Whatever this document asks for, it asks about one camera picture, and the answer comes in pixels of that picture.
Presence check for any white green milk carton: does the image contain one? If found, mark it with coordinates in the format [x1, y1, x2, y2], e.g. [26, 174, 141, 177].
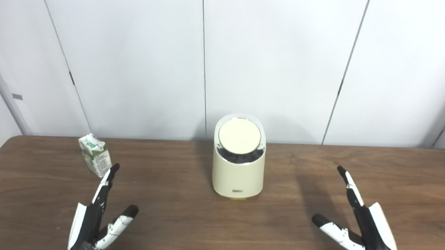
[76, 132, 115, 179]

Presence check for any round cream bin lid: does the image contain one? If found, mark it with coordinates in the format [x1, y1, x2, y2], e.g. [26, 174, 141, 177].
[217, 117, 263, 155]

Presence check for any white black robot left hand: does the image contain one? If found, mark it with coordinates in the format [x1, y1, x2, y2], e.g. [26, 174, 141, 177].
[67, 161, 142, 250]

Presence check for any black bin liner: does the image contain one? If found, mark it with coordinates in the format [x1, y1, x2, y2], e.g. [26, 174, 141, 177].
[216, 146, 264, 165]

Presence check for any cream-colored trash bin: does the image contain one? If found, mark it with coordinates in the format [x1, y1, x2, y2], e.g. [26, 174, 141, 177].
[210, 112, 269, 201]

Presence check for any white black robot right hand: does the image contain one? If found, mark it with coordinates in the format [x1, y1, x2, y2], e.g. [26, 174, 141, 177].
[310, 164, 410, 250]

